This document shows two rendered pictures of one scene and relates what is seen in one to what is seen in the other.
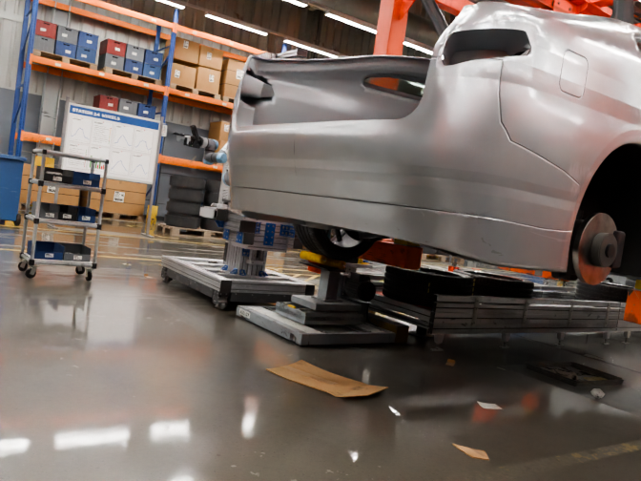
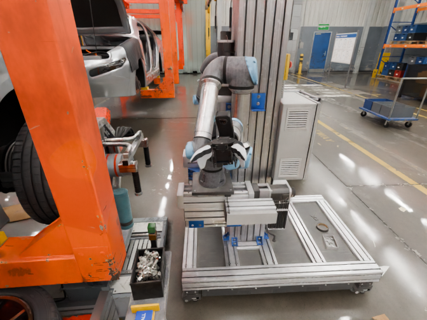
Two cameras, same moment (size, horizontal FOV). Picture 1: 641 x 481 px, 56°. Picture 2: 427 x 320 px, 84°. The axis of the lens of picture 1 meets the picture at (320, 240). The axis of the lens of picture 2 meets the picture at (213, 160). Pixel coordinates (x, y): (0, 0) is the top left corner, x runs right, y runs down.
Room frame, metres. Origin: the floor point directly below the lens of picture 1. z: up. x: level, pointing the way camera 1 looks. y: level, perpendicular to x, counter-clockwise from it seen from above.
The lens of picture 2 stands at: (5.61, -0.72, 1.51)
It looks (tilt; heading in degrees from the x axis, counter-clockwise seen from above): 26 degrees down; 122
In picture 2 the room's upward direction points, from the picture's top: straight up
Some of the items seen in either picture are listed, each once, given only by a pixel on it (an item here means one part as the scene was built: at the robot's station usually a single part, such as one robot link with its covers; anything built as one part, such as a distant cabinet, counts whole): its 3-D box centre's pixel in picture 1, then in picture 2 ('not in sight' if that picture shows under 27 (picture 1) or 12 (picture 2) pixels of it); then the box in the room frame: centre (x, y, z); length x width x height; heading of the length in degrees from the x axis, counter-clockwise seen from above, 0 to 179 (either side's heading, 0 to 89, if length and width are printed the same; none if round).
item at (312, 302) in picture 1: (328, 286); not in sight; (4.23, -0.10, 0.32); 0.40 x 0.30 x 0.28; 127
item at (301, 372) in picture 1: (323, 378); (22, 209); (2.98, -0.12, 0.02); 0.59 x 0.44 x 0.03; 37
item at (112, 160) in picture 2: not in sight; (114, 165); (4.42, 0.04, 0.85); 0.21 x 0.14 x 0.14; 37
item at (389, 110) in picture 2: not in sight; (390, 99); (6.10, 5.46, 0.48); 1.00 x 0.60 x 0.96; 123
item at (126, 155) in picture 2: not in sight; (112, 143); (4.52, -0.01, 1.03); 0.19 x 0.18 x 0.11; 37
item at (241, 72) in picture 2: not in sight; (239, 117); (5.12, 0.29, 1.19); 0.15 x 0.12 x 0.55; 21
